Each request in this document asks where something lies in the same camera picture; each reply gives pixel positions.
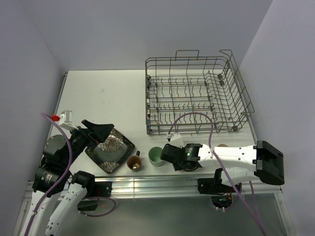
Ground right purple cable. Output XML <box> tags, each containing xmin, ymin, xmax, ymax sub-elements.
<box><xmin>168</xmin><ymin>112</ymin><xmax>268</xmax><ymax>236</ymax></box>

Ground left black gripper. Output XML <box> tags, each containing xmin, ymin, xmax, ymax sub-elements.
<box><xmin>63</xmin><ymin>118</ymin><xmax>113</xmax><ymax>167</ymax></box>

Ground blue patterned bowl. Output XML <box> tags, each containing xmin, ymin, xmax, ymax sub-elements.
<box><xmin>182</xmin><ymin>167</ymin><xmax>198</xmax><ymax>172</ymax></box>

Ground mint green cup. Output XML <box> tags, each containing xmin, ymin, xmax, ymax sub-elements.
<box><xmin>148</xmin><ymin>147</ymin><xmax>163</xmax><ymax>167</ymax></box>

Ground aluminium table edge rail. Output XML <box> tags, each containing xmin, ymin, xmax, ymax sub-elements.
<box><xmin>22</xmin><ymin>175</ymin><xmax>282</xmax><ymax>202</ymax></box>

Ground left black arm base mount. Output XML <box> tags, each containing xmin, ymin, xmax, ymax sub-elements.
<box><xmin>77</xmin><ymin>181</ymin><xmax>112</xmax><ymax>211</ymax></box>

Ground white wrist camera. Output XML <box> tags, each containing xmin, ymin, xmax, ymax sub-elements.
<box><xmin>167</xmin><ymin>133</ymin><xmax>184</xmax><ymax>148</ymax></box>
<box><xmin>51</xmin><ymin>110</ymin><xmax>78</xmax><ymax>131</ymax></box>

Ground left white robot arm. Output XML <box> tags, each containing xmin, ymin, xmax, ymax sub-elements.
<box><xmin>20</xmin><ymin>115</ymin><xmax>114</xmax><ymax>236</ymax></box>

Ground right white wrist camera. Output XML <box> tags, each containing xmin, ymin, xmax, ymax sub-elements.
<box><xmin>167</xmin><ymin>133</ymin><xmax>184</xmax><ymax>148</ymax></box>

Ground purple cable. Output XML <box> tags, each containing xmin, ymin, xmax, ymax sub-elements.
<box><xmin>168</xmin><ymin>112</ymin><xmax>268</xmax><ymax>236</ymax></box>
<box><xmin>23</xmin><ymin>112</ymin><xmax>116</xmax><ymax>236</ymax></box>

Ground grey wire dish rack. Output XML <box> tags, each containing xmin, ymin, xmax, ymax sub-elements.
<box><xmin>145</xmin><ymin>50</ymin><xmax>255</xmax><ymax>135</ymax></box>

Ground black ceramic mug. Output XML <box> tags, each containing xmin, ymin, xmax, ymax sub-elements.
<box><xmin>126</xmin><ymin>151</ymin><xmax>142</xmax><ymax>172</ymax></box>

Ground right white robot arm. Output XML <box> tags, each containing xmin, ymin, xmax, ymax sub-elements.
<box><xmin>160</xmin><ymin>141</ymin><xmax>285</xmax><ymax>192</ymax></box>

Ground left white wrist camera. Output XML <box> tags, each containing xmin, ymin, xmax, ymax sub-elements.
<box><xmin>51</xmin><ymin>110</ymin><xmax>78</xmax><ymax>131</ymax></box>

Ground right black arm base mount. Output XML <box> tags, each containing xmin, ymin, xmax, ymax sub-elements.
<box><xmin>197</xmin><ymin>168</ymin><xmax>240</xmax><ymax>212</ymax></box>

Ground black floral square plate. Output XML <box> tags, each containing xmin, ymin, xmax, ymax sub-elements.
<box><xmin>85</xmin><ymin>128</ymin><xmax>135</xmax><ymax>174</ymax></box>

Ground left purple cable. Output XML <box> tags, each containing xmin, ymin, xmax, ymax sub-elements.
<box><xmin>23</xmin><ymin>112</ymin><xmax>116</xmax><ymax>236</ymax></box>

